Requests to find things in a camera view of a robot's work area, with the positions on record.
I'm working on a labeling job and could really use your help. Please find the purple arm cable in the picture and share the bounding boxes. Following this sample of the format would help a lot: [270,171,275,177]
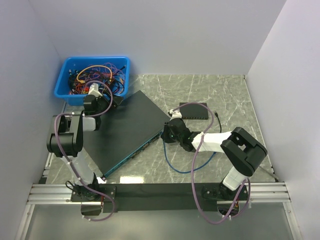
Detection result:
[53,80,117,222]
[171,102,252,225]

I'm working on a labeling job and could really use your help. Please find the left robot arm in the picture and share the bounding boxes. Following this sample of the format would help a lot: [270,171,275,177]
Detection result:
[46,94,124,201]

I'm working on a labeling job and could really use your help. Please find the large black network switch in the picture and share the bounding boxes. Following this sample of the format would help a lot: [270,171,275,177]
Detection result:
[83,90,170,177]

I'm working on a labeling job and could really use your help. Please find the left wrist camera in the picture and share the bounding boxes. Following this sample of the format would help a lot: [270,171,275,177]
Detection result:
[85,83,103,98]

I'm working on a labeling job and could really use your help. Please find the aluminium rail frame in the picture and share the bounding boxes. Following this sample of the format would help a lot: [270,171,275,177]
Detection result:
[14,102,301,240]

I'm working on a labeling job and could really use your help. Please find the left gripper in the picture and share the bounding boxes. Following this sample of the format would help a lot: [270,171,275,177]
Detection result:
[95,89,124,116]

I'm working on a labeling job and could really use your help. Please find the blue plastic bin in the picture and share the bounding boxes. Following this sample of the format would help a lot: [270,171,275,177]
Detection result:
[54,56,130,106]

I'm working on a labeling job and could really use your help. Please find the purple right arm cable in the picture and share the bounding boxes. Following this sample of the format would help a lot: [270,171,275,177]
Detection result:
[171,102,252,225]

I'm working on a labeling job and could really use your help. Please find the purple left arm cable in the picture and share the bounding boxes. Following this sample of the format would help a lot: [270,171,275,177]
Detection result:
[53,80,117,222]

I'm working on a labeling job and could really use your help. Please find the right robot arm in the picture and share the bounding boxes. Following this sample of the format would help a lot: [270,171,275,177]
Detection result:
[161,118,268,200]

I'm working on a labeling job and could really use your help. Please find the small black network switch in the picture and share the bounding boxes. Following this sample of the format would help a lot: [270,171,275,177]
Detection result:
[179,104,209,120]

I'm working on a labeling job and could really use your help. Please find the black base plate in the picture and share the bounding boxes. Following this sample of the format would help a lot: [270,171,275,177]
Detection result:
[69,183,251,216]

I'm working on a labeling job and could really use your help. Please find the blue ethernet cable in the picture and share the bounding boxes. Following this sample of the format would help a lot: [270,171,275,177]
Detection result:
[162,140,217,174]

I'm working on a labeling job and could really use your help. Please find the black cable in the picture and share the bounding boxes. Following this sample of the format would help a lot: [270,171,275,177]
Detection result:
[214,111,223,133]

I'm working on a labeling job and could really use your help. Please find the tangled cables in bin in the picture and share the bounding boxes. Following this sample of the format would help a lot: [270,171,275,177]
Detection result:
[67,62,127,96]

